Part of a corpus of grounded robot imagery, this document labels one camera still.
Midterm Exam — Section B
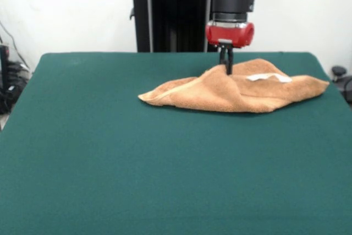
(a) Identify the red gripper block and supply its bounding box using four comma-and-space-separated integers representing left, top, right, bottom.
205, 21, 256, 76

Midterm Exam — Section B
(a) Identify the tan terry towel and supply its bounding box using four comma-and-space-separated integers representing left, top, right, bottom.
137, 58, 330, 114

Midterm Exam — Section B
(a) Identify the dark green table cloth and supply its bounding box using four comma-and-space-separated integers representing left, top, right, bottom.
0, 51, 352, 235

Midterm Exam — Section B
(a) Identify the black equipment pile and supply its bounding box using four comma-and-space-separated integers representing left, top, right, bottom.
0, 61, 31, 114

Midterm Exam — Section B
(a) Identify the black computer case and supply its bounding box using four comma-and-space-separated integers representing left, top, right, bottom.
0, 44, 11, 92

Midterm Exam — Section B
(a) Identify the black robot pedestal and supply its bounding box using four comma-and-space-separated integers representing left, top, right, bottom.
120, 0, 215, 53

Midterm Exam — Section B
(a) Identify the grey pedestal leg with caster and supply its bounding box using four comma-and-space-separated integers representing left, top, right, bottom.
331, 65, 352, 101

